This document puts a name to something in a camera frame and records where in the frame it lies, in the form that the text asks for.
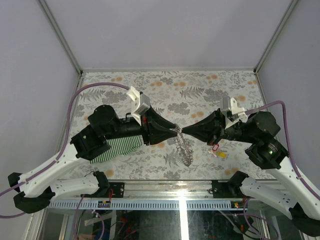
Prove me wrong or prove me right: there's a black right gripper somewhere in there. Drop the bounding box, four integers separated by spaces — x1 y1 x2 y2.
181 107 258 145

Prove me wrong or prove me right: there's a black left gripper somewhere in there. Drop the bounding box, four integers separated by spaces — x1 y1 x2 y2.
105 104 179 146

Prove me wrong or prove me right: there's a metal ring disc with keyrings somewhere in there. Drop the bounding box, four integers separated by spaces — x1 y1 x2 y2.
173 124 194 167

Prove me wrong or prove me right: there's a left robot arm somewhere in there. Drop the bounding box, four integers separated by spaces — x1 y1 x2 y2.
8 104 178 214

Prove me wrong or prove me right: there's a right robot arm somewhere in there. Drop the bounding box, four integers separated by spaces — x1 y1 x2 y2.
182 108 320 237

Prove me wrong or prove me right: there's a yellow key tag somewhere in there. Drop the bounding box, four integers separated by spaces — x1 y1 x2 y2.
217 152 228 158

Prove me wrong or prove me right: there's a floral table mat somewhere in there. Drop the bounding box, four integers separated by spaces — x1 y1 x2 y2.
65 70 271 181

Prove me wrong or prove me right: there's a green striped cloth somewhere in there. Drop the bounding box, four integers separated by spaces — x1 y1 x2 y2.
90 136 143 164

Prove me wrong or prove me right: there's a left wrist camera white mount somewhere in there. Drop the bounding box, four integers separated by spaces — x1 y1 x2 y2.
126 86 151 126

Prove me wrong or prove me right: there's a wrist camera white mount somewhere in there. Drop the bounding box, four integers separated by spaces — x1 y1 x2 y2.
126 86 151 126
220 96 248 124

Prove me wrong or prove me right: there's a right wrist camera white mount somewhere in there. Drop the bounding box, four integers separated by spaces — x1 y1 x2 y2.
220 96 248 124

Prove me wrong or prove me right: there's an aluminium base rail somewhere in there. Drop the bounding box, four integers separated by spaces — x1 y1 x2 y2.
49 180 244 211

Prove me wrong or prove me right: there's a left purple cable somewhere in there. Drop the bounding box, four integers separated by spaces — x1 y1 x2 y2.
0 82 131 218

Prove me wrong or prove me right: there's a purple cable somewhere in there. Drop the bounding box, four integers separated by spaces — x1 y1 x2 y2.
246 100 320 192
0 82 131 218

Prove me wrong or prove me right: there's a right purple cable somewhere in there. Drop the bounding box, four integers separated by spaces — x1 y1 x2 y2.
246 100 320 192

